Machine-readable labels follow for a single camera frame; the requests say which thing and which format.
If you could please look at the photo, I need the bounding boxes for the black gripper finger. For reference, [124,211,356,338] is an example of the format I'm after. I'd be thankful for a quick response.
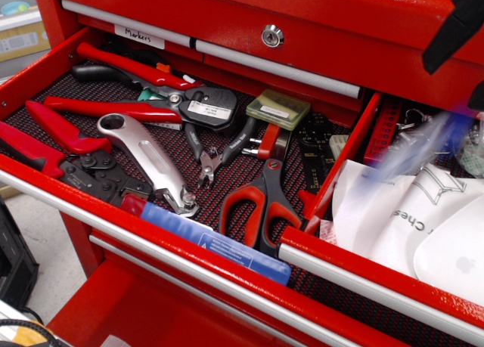
[422,0,483,74]
[468,82,484,111]

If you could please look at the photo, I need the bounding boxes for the blue and white marker pen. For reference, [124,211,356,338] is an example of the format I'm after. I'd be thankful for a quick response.
[366,111,476,179]

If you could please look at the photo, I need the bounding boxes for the red right open drawer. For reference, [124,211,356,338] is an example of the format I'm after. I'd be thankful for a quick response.
[278,92,483,346]

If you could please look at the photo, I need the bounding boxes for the red open drawer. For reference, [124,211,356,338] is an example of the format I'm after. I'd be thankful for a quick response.
[1,27,384,329]
[278,92,483,346]

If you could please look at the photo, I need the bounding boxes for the silver drawer lock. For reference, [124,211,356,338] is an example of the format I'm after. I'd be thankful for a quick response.
[261,24,284,48]

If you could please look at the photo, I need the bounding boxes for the red left open drawer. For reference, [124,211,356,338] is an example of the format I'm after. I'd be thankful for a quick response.
[1,27,384,329]

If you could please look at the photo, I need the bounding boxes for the clear plastic bag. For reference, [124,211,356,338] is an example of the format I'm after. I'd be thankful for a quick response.
[450,112,483,178]

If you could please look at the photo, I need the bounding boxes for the red drill bit holder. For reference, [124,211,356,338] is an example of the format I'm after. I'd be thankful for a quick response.
[363,98,402,166]

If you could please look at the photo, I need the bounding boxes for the red tool chest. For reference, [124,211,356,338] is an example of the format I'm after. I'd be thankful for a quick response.
[0,0,484,347]

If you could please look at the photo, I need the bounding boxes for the white connector block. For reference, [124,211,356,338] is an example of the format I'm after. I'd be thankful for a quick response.
[329,135,349,160]

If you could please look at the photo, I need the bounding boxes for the white paper manual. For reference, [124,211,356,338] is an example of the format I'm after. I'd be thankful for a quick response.
[331,160,483,277]

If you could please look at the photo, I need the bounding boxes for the white apple mouse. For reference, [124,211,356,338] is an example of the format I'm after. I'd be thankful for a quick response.
[413,196,483,305]

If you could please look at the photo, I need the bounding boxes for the green clear plastic box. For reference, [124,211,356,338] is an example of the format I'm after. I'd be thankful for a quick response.
[246,89,311,131]

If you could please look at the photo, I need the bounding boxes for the red screwdriver bit holder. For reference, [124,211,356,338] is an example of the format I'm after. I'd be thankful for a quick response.
[241,123,291,161]

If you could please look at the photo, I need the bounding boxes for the red and black scissors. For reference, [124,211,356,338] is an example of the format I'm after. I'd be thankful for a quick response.
[219,159,302,256]

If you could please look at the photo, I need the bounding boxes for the white markers label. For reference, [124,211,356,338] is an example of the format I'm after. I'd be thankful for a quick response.
[114,24,165,49]

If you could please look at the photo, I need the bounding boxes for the silver utility knife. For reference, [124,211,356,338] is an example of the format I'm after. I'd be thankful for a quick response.
[97,113,199,218]

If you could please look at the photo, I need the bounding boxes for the cardboard box on shelf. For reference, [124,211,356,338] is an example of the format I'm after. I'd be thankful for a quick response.
[1,22,51,61]

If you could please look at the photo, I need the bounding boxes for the black box on floor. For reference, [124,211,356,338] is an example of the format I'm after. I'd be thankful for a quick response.
[1,199,39,308]

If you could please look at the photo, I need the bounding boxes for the silver keys and ring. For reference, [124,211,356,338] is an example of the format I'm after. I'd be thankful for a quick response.
[389,107,453,155]

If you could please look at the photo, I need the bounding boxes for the black wire stripper tool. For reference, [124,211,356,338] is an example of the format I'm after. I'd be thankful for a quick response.
[296,112,335,215]

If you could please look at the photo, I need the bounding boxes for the red handled cable cutter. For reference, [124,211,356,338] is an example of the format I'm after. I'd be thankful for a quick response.
[44,42,237,131]

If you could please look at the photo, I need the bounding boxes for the small grey handled cutters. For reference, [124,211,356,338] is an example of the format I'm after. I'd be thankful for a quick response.
[184,116,259,190]

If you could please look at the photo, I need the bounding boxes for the black handled pliers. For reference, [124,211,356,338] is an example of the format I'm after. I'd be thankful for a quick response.
[71,64,176,97]

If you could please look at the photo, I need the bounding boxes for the red handled crimping tool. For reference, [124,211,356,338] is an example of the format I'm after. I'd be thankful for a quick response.
[1,101,153,206]

